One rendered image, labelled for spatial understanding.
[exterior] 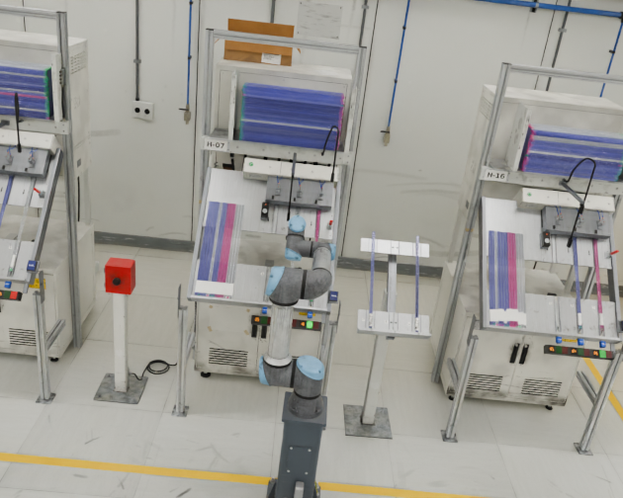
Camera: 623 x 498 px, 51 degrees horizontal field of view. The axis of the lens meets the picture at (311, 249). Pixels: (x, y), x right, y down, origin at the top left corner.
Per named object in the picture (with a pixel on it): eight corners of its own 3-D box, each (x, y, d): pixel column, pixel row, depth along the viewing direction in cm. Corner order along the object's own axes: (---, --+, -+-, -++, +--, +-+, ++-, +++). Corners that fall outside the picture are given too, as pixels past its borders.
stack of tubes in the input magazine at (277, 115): (338, 151, 330) (345, 98, 318) (237, 140, 328) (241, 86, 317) (337, 144, 341) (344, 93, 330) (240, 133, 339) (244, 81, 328)
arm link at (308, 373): (321, 398, 266) (325, 372, 260) (288, 394, 266) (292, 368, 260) (322, 381, 277) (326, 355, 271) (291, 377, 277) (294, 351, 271)
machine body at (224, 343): (314, 391, 375) (327, 297, 349) (193, 379, 373) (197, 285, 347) (315, 331, 434) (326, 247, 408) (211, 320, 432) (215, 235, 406)
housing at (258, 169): (335, 193, 347) (337, 181, 334) (243, 183, 345) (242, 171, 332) (336, 180, 350) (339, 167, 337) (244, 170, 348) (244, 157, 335)
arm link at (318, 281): (335, 280, 242) (336, 237, 288) (306, 277, 242) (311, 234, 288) (331, 308, 246) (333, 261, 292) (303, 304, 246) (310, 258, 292)
